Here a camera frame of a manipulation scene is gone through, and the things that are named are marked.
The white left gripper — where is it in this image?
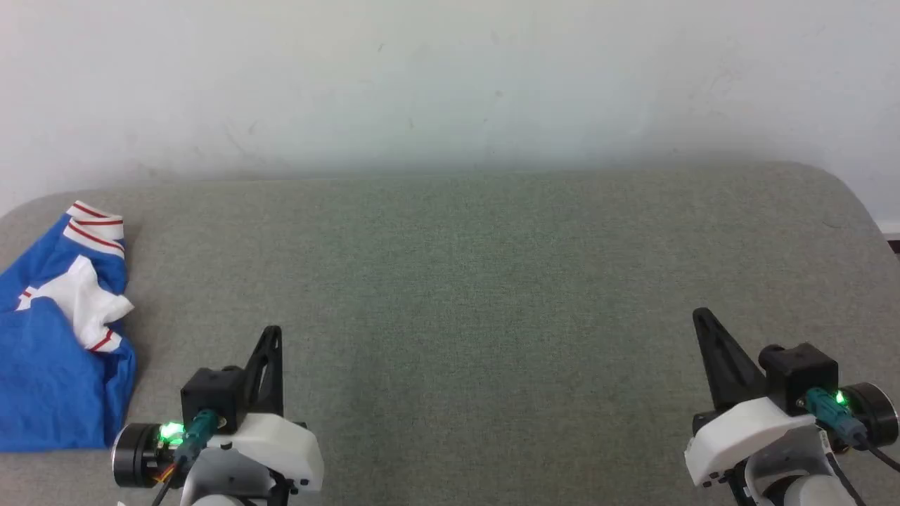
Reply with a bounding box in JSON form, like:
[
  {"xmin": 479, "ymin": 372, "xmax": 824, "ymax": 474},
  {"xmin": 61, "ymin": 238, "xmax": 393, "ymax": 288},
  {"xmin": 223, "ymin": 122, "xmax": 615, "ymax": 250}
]
[{"xmin": 202, "ymin": 325, "xmax": 326, "ymax": 495}]

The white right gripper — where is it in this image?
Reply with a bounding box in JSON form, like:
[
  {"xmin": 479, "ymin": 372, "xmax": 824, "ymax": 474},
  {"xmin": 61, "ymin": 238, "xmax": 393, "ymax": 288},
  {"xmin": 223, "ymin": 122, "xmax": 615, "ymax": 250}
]
[{"xmin": 684, "ymin": 307, "xmax": 818, "ymax": 488}]

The blue shirt white red trim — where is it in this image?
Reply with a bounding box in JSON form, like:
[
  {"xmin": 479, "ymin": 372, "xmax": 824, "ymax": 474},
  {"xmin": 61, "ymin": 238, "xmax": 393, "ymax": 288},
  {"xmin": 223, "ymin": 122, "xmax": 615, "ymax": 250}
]
[{"xmin": 0, "ymin": 200, "xmax": 138, "ymax": 453}]

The grey fabric sofa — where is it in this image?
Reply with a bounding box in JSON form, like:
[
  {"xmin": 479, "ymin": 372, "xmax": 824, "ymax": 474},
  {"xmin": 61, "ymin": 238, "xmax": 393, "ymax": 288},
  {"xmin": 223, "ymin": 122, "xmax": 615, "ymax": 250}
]
[{"xmin": 0, "ymin": 162, "xmax": 900, "ymax": 506}]

